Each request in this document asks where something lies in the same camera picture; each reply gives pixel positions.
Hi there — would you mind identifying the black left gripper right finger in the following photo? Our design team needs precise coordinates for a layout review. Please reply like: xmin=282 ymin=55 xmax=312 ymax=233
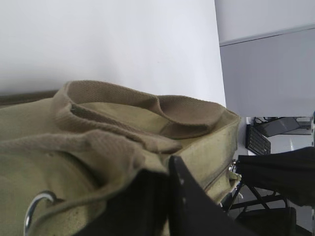
xmin=168 ymin=156 xmax=254 ymax=236

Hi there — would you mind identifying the black folding chair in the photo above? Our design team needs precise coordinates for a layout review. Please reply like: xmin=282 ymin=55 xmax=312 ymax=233
xmin=223 ymin=147 xmax=315 ymax=236

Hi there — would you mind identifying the black keyboard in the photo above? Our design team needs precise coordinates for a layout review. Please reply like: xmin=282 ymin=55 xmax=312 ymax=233
xmin=245 ymin=124 xmax=271 ymax=155

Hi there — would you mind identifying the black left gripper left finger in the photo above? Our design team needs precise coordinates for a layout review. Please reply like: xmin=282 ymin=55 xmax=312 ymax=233
xmin=76 ymin=170 xmax=169 ymax=236

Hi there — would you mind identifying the yellow canvas bag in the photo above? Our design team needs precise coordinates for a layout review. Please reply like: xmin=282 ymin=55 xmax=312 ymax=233
xmin=0 ymin=81 xmax=240 ymax=236

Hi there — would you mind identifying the grey laptop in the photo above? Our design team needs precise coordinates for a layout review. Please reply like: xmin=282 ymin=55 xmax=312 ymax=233
xmin=253 ymin=117 xmax=311 ymax=137

